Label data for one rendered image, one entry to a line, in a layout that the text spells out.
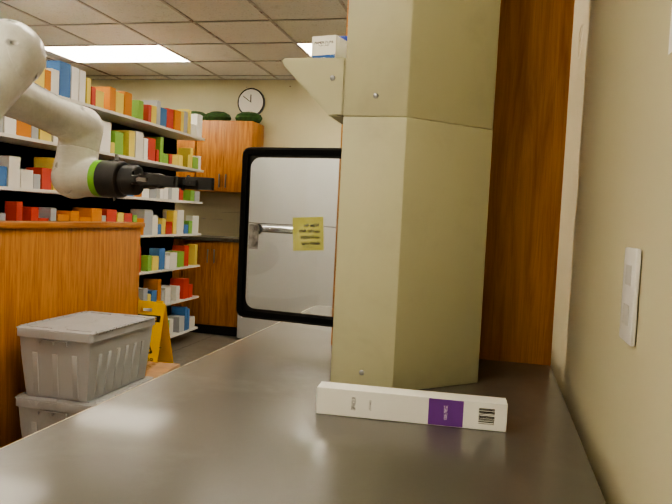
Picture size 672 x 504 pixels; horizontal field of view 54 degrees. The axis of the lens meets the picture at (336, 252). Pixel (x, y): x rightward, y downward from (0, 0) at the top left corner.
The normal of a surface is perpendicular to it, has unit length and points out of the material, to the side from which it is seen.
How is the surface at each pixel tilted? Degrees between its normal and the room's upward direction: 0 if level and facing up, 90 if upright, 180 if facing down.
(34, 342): 96
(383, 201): 90
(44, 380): 96
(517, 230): 90
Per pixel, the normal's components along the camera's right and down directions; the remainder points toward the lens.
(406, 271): 0.52, 0.07
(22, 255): 0.97, 0.06
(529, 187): -0.23, 0.04
